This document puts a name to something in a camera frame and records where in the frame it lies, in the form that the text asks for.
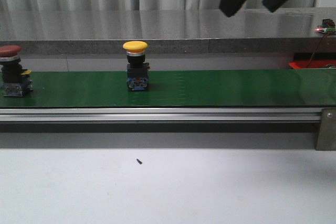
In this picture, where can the small green circuit board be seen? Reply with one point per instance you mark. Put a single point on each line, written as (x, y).
(327, 26)

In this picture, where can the red plastic tray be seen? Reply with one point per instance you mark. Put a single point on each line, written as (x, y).
(316, 64)

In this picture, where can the grey stone shelf slab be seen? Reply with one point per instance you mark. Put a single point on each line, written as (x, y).
(167, 31)

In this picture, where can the green conveyor belt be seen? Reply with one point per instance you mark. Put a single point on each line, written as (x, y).
(272, 87)

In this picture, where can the yellow mushroom push button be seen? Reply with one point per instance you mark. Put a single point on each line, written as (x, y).
(137, 68)

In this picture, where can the grey metal support bracket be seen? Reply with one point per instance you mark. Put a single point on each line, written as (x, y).
(326, 136)

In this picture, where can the aluminium conveyor frame rail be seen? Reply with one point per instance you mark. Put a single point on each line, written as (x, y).
(160, 114)

